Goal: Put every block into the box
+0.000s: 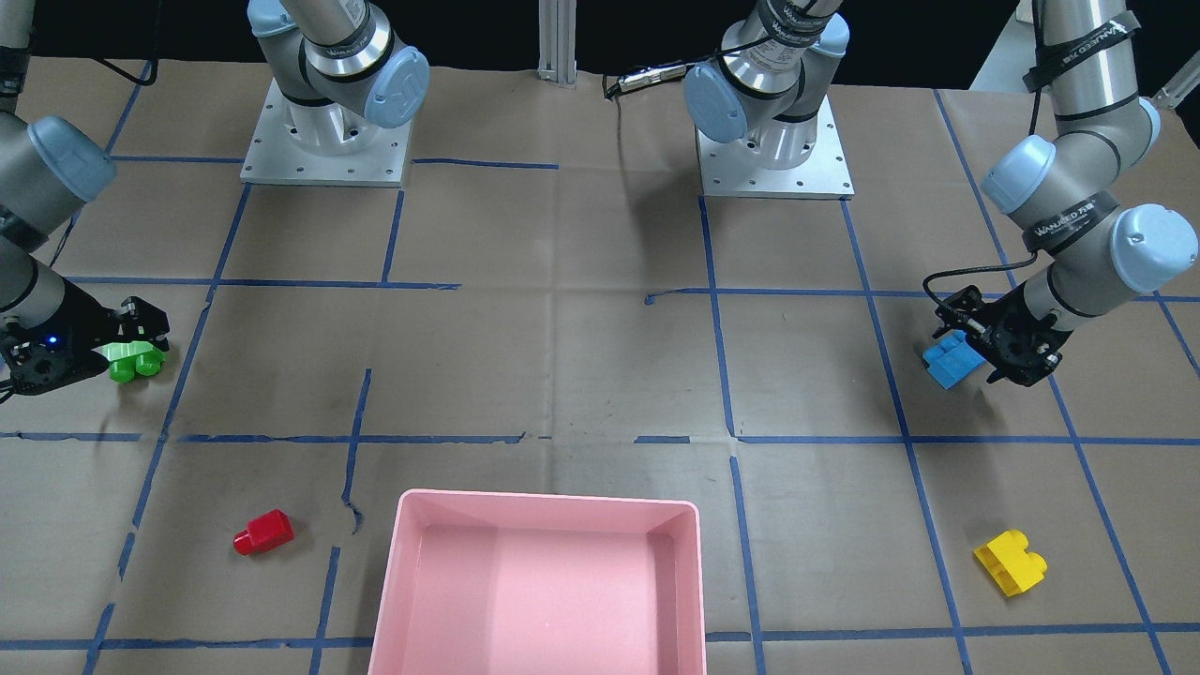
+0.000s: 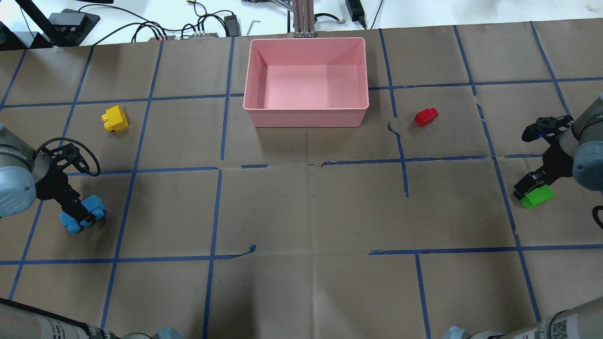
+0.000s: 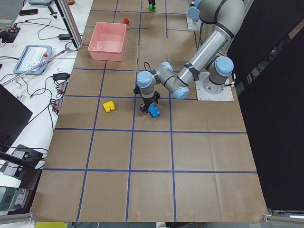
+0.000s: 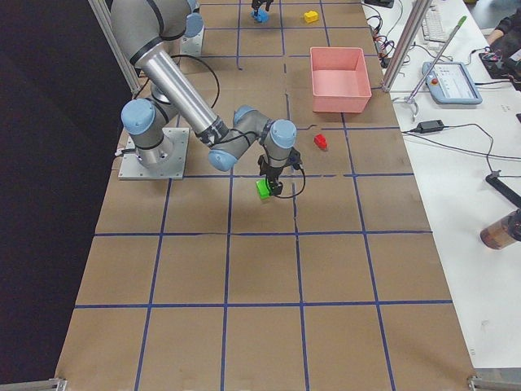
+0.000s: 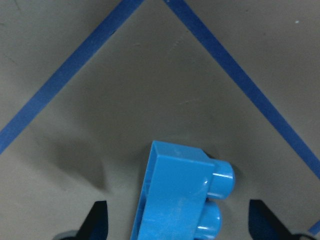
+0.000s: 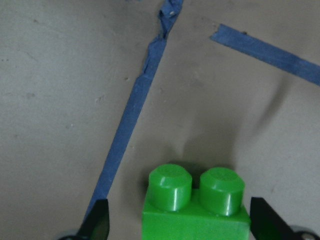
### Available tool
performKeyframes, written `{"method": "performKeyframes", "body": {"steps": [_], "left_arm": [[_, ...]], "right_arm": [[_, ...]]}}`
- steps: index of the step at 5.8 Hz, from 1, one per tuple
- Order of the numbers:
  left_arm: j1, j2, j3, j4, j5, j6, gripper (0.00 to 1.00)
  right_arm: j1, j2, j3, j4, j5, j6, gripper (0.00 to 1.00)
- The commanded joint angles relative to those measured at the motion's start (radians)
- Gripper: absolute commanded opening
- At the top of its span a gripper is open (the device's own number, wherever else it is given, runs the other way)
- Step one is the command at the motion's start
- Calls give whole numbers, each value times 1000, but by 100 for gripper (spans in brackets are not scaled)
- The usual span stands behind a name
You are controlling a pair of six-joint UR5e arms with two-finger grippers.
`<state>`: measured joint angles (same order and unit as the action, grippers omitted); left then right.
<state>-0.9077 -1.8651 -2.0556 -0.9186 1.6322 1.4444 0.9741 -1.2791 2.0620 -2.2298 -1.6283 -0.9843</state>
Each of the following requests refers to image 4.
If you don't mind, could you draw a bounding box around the white keyboard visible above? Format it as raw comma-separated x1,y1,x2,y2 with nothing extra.
421,8,447,43

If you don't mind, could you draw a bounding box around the green tipped metal rod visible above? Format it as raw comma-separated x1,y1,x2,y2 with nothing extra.
405,15,467,121

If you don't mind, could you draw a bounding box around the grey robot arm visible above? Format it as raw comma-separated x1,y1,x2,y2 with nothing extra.
179,0,273,57
90,1,302,199

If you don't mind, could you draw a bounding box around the black power adapter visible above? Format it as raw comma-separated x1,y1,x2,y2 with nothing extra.
416,120,445,134

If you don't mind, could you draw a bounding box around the yellow toy block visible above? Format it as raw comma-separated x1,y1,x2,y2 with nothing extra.
303,10,318,24

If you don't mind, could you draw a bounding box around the red toy block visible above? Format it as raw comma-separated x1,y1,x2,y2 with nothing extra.
313,134,328,151

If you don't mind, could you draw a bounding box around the pink plastic box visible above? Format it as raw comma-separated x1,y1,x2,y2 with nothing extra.
310,47,372,113

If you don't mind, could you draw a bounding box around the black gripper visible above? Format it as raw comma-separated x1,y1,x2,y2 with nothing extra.
257,149,301,196
252,0,273,7

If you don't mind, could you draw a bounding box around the blue toy block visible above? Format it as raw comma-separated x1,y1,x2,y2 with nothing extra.
251,9,269,24

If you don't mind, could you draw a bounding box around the green toy block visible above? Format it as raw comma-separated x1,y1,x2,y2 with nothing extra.
256,179,271,200

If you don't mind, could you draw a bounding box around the teach pendant tablet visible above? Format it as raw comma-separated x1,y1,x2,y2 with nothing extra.
422,62,483,106

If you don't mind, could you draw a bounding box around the brown drink bottle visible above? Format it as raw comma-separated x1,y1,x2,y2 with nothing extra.
479,209,520,250

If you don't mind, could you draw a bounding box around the aluminium frame post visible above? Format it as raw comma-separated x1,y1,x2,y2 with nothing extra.
381,0,431,93

